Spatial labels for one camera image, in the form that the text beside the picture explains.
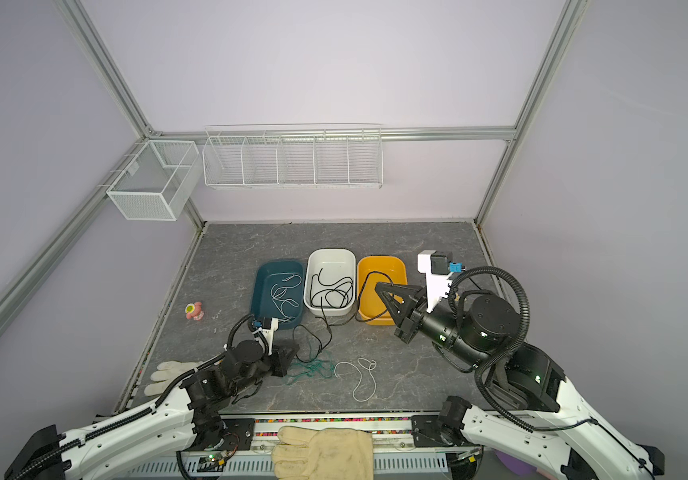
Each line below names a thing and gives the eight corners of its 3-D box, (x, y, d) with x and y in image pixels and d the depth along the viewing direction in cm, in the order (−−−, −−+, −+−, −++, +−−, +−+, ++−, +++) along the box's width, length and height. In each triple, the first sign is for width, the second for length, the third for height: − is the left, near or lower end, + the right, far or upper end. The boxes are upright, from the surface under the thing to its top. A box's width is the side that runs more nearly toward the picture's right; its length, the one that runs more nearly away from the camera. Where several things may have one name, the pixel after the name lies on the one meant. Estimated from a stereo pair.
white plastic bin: (303, 317, 97) (300, 307, 92) (310, 259, 112) (308, 248, 107) (355, 317, 97) (355, 307, 92) (355, 259, 112) (355, 248, 107)
